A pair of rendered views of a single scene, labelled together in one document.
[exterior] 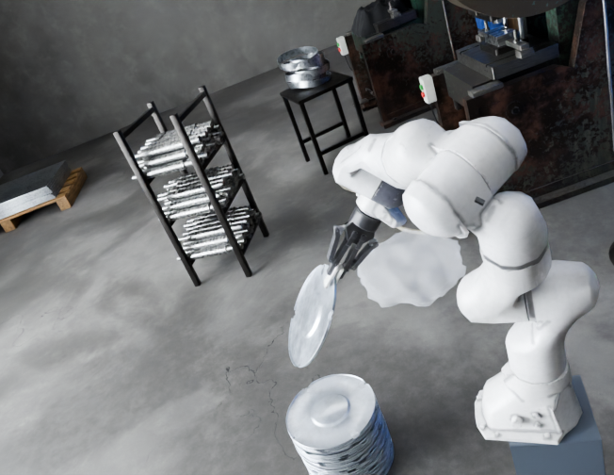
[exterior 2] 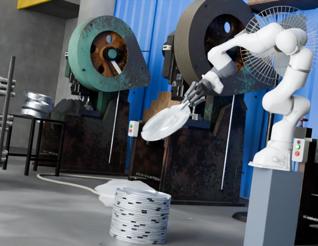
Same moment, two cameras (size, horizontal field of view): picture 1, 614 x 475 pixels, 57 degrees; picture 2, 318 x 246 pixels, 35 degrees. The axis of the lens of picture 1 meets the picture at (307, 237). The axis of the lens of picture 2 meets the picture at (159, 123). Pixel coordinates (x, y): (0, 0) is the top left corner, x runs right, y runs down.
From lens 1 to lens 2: 2.13 m
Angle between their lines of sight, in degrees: 48
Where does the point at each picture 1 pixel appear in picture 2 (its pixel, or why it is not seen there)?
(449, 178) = (295, 31)
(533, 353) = (288, 125)
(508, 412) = (272, 154)
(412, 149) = (277, 27)
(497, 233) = (305, 52)
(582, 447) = (296, 175)
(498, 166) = (304, 37)
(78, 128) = not seen: outside the picture
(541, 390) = (287, 145)
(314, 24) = not seen: outside the picture
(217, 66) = not seen: outside the picture
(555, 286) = (300, 97)
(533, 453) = (279, 175)
